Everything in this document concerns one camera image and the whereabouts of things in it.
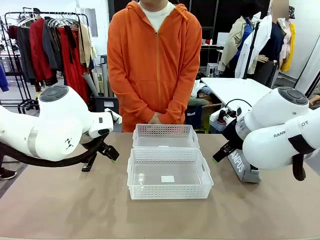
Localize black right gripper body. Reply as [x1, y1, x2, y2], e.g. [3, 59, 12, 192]
[223, 121, 242, 151]

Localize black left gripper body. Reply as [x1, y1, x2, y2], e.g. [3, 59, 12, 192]
[96, 142, 109, 154]

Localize black stapler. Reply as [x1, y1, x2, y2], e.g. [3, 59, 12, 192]
[81, 150, 98, 172]

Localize grey CAMPUS pouch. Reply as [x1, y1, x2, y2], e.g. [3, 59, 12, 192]
[226, 147, 262, 184]

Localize person's left forearm orange sleeve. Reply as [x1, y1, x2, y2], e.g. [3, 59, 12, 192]
[164, 69, 201, 125]

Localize person's right forearm orange sleeve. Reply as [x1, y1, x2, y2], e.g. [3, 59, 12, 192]
[107, 74, 156, 123]

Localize clear storage bin red contents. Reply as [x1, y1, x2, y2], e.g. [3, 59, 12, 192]
[209, 109, 232, 134]

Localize grey plastic bin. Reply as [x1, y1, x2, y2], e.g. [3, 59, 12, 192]
[91, 95, 121, 116]

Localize white background table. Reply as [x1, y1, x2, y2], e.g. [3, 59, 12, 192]
[201, 77, 274, 107]

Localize white perforated plastic basket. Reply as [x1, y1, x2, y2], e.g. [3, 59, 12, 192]
[126, 147, 215, 200]
[132, 123, 200, 150]

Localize rolled paper tubes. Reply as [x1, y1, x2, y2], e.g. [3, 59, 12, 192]
[82, 67, 111, 98]

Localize long red hanging dress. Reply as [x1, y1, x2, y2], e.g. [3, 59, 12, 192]
[57, 26, 89, 102]

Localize black tripod pole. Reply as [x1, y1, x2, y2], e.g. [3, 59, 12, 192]
[243, 21, 260, 80]

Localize beige mannequin limb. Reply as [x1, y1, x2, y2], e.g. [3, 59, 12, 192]
[308, 94, 320, 109]

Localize mannequin with beige jacket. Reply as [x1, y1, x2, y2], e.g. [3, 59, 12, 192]
[217, 9, 263, 76]

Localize bystander dark shoe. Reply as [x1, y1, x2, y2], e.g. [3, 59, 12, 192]
[0, 167, 18, 181]

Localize mannequin with white shirt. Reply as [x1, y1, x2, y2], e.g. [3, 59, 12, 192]
[234, 14, 273, 79]

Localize person in orange hoodie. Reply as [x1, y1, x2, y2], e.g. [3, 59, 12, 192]
[106, 0, 203, 133]

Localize mannequin with navy garment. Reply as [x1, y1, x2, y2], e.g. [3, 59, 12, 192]
[257, 21, 286, 87]

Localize yellow hanging garment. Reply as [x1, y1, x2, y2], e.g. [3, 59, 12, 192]
[279, 22, 297, 73]

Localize beige hanging garment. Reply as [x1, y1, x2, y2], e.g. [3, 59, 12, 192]
[78, 22, 98, 69]

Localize grey hanging jacket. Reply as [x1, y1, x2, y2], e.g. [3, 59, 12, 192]
[42, 18, 64, 73]

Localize red hanging jacket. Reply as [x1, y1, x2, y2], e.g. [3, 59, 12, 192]
[29, 18, 55, 85]

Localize black metal clothes rack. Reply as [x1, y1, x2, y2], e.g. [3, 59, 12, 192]
[0, 11, 91, 115]

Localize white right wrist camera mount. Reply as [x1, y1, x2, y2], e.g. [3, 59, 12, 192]
[219, 106, 243, 124]

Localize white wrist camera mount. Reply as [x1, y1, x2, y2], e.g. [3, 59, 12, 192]
[219, 106, 243, 124]
[89, 107, 123, 139]

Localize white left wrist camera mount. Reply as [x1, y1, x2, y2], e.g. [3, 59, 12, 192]
[89, 107, 123, 139]

